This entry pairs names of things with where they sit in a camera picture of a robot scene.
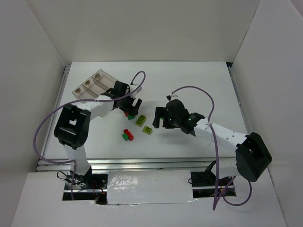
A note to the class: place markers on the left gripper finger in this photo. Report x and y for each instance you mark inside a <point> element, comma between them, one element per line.
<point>126,109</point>
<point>135,108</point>

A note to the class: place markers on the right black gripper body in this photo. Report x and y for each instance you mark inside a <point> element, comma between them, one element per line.
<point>163,117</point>

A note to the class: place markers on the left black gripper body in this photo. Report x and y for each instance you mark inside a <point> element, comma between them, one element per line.
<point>130,106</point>

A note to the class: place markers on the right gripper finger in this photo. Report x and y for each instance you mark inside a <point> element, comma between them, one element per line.
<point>167,122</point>
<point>158,115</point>

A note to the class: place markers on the green lego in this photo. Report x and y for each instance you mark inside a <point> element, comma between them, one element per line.
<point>130,117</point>

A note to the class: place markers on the lime long lego brick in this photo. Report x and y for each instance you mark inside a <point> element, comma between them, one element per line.
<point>140,121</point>

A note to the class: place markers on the lime square lego brick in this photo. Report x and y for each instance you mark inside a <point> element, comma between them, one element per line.
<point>147,130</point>

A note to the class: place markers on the red long lego brick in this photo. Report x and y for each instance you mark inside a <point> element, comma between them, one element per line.
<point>129,134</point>

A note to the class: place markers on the green square lego brick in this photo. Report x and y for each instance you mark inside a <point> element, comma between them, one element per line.
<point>125,137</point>

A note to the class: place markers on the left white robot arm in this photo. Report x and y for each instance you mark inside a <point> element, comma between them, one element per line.
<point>72,128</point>

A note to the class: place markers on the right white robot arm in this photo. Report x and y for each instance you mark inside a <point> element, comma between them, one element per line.
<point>251,156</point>

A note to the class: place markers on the clear bin near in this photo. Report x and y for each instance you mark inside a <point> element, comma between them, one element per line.
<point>82,92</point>

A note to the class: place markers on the white taped cover plate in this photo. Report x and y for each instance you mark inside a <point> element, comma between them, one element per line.
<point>149,187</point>

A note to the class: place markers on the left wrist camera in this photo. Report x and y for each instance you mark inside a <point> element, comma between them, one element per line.
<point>134,90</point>

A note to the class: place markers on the aluminium front rail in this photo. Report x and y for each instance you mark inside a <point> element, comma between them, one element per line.
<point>104,165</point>

